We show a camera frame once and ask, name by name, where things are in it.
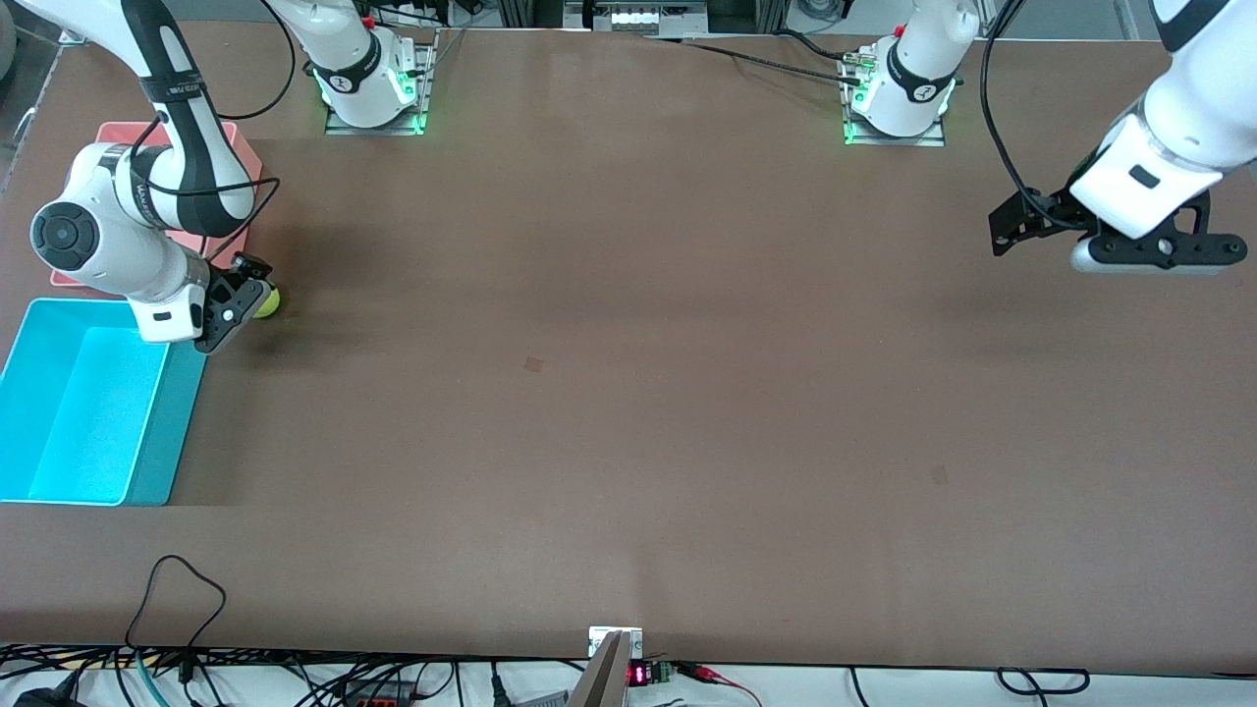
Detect pink plastic bin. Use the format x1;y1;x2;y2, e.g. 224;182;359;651
51;121;264;296

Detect blue plastic bin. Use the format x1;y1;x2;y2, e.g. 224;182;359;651
0;299;209;508

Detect black power plug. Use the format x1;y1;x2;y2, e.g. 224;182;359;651
10;668;84;707

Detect grey metal pole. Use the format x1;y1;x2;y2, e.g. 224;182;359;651
568;630;631;707

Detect red clip lead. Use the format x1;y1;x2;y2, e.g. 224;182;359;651
676;663;762;707

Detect black right camera mount bracket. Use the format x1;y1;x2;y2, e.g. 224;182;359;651
193;278;274;354

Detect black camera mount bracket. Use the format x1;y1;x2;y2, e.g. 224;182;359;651
1085;191;1248;268
193;278;274;354

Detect black left camera mount bracket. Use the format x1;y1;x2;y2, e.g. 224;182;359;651
1085;191;1248;268

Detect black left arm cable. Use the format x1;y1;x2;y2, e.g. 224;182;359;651
980;0;1076;212

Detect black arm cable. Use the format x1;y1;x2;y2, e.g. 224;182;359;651
128;0;298;264
980;0;1076;212

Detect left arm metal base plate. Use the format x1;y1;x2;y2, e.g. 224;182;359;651
843;59;949;148

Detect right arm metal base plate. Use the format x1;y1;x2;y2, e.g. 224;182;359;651
324;39;435;136

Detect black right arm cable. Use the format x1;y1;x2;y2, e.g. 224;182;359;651
128;0;298;264

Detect black looped table cable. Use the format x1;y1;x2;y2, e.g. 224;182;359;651
126;555;227;683

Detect short black base cable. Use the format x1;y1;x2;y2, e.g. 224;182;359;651
776;29;855;62

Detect long black base cable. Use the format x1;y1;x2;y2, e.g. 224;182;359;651
648;35;867;87

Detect aluminium frame with light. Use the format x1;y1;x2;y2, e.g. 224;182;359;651
563;0;710;38

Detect black flat cable loop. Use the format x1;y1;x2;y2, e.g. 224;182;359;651
997;668;1091;694

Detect white metal clamp bracket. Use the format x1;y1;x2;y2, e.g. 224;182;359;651
587;626;644;659

